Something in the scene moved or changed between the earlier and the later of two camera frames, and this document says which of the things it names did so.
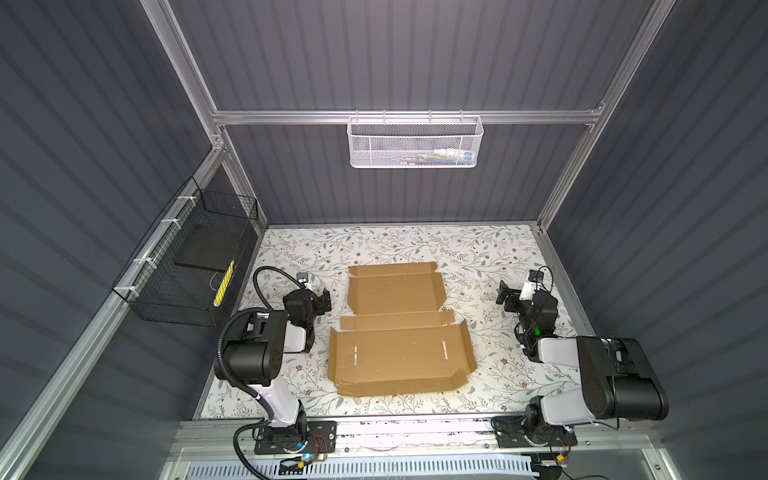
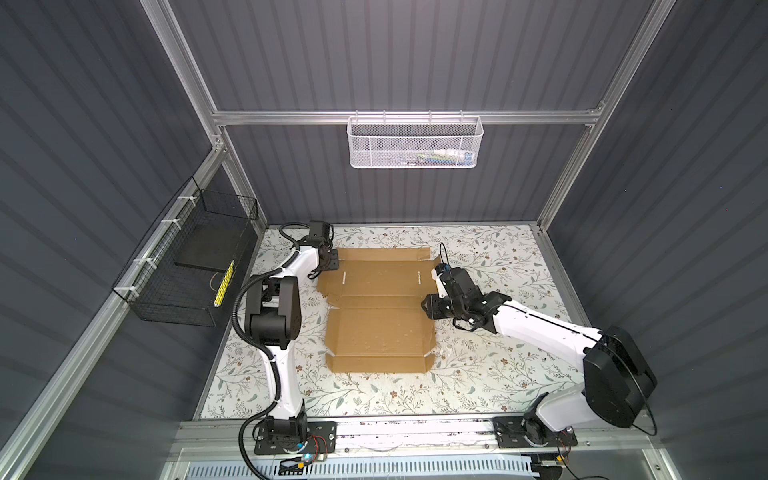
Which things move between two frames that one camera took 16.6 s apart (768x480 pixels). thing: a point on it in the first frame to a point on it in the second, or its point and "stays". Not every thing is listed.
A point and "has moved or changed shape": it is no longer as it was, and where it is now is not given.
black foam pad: [210, 246] stays
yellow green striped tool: [226, 279] stays
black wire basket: [190, 268] stays
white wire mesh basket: [414, 142] stays
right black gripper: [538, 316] to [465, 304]
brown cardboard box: [396, 340] has moved or changed shape
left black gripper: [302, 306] to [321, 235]
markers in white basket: [442, 157] stays
